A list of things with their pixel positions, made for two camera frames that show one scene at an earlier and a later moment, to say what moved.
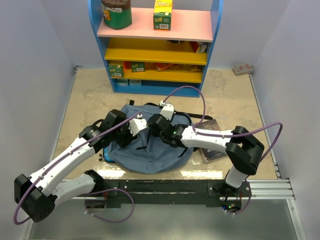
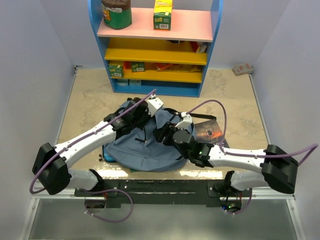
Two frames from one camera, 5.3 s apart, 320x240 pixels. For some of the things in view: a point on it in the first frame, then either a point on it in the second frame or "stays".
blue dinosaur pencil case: [106, 156] stays
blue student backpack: [146, 153] stays
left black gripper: [129, 138] → [147, 118]
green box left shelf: [116, 71] stays
